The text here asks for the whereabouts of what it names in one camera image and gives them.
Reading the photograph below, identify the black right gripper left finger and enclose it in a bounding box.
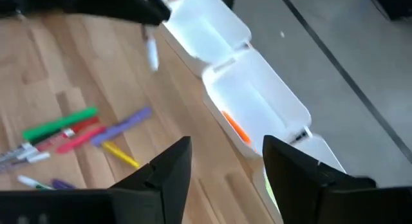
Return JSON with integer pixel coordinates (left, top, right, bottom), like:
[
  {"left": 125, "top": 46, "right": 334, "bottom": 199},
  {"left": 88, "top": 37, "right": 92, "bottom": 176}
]
[{"left": 0, "top": 136, "right": 193, "bottom": 224}]

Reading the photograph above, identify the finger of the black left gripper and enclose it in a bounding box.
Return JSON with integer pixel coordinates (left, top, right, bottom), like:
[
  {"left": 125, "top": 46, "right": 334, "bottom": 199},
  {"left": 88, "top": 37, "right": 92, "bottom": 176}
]
[{"left": 106, "top": 0, "right": 171, "bottom": 26}]

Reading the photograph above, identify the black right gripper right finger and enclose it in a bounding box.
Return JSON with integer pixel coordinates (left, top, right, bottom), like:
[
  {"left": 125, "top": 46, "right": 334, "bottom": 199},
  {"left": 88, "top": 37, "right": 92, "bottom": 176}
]
[{"left": 262, "top": 135, "right": 412, "bottom": 224}]

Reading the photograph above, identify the black capped whiteboard marker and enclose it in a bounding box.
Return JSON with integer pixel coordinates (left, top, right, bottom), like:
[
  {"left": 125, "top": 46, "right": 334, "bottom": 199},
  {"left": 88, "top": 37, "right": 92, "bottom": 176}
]
[{"left": 0, "top": 151, "right": 52, "bottom": 165}]

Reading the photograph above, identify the red capped whiteboard marker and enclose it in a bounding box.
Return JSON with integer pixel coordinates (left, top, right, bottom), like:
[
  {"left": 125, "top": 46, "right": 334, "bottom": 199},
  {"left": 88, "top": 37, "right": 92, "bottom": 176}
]
[{"left": 35, "top": 116, "right": 101, "bottom": 151}]

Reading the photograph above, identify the lavender chunky highlighter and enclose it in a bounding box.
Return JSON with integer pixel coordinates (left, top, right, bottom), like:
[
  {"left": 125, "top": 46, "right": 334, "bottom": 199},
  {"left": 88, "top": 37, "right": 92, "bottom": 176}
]
[{"left": 90, "top": 106, "right": 153, "bottom": 147}]

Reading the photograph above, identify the green chunky highlighter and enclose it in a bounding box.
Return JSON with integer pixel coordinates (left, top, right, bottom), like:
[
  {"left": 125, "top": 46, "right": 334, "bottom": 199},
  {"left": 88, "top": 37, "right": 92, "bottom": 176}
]
[{"left": 21, "top": 106, "right": 99, "bottom": 142}]

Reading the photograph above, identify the coral pen-style highlighter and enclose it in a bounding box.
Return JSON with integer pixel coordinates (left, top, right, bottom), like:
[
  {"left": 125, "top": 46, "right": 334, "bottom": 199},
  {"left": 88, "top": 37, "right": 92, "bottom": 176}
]
[{"left": 221, "top": 110, "right": 252, "bottom": 146}]

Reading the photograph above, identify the yellow pen-style highlighter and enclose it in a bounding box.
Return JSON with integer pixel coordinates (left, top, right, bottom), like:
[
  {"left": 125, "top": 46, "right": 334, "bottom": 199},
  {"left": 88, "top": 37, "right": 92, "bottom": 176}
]
[{"left": 101, "top": 140, "right": 142, "bottom": 169}]

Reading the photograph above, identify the pink pen-style highlighter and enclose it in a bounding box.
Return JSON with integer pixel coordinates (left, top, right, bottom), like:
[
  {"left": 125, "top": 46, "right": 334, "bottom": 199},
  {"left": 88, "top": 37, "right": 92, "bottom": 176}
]
[{"left": 55, "top": 126, "right": 108, "bottom": 154}]

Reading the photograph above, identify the green fine-tip marker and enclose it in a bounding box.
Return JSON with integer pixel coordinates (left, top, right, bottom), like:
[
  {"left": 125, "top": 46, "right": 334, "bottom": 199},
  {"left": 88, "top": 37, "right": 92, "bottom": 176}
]
[{"left": 16, "top": 174, "right": 54, "bottom": 191}]

